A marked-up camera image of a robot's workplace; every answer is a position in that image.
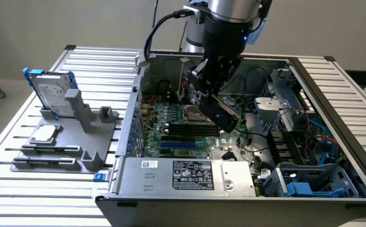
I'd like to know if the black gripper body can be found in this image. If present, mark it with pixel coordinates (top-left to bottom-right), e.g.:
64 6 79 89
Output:
201 14 254 62

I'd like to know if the black power supply label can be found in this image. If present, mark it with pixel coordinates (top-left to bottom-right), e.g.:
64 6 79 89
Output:
171 160 215 191

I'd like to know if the silver metal drive cage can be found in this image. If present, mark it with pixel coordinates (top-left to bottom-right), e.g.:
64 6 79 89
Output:
253 68 309 132

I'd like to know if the grey parts rack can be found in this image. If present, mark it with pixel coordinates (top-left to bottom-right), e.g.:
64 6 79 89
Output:
10 89 121 175

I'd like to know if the blue-grey disk bay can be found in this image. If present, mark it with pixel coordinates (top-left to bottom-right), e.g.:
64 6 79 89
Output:
262 162 360 198

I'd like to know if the green motherboard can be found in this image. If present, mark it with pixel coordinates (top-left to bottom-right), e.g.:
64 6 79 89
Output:
138 94 266 162

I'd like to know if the CPU socket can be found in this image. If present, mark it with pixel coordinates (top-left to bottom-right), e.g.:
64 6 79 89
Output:
178 104 217 125

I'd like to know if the blue expansion slot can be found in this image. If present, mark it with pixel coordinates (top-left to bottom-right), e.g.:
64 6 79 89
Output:
159 141 198 148

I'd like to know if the blue plastic bay clip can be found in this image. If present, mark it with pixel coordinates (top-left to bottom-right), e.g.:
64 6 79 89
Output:
286 181 314 197

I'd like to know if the black plastic bracket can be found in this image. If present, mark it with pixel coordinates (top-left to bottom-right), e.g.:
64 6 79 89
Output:
266 129 317 166

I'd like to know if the black camera cable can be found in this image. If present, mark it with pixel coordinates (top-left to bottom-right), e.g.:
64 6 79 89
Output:
143 9 197 65

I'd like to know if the silver hard disk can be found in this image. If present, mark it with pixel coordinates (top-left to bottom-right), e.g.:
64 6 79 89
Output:
32 74 76 118

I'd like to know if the black graphics card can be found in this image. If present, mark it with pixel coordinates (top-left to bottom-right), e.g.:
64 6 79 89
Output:
177 57 241 133

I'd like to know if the black wire over motherboard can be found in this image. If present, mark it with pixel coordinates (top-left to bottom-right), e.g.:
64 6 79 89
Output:
233 131 275 152

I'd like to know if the blue disk caddy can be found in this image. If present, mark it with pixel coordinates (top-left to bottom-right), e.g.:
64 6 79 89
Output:
22 68 76 121

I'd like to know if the grey power supply unit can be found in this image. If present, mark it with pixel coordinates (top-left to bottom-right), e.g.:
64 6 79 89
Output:
117 157 259 198

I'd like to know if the thin black looped wire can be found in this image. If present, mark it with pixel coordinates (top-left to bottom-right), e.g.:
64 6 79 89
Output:
242 67 273 103

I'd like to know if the CPU chip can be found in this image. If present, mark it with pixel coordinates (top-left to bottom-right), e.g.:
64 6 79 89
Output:
32 125 59 142

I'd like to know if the open black PC case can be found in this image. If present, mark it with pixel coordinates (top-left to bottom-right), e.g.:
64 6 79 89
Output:
95 53 366 227

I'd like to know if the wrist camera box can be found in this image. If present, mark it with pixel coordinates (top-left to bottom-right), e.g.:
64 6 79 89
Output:
182 3 210 25

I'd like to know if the silver chipset heatsink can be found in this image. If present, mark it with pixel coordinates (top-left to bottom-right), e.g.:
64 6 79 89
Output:
211 151 235 162

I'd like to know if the blue data wire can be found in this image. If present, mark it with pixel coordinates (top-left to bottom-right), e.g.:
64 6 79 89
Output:
307 117 333 152

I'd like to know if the red wire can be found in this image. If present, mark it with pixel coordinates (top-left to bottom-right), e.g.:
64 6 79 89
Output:
305 110 342 156

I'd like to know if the black RAM slot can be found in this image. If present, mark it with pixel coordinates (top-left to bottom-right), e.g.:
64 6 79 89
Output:
167 129 221 133
167 131 222 137
169 125 218 130
169 122 217 127

